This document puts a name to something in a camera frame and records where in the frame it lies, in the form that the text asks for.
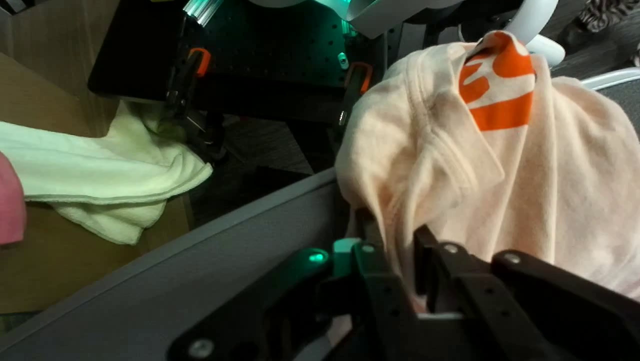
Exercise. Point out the peach shirt orange print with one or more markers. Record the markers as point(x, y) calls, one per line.
point(520, 187)

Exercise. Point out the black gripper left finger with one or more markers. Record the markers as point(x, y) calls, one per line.
point(321, 327)

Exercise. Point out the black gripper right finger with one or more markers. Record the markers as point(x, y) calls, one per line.
point(532, 313)

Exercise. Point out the pink cloth orange print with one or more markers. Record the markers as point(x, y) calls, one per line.
point(10, 202)

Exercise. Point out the black perforated mounting platform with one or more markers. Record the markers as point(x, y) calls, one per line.
point(267, 53)

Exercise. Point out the orange black clamp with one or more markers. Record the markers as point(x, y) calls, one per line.
point(191, 87)
point(357, 91)

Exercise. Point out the large brown cardboard box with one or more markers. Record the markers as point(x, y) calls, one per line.
point(52, 268)

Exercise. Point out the pale green cloth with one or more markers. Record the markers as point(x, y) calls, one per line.
point(101, 173)

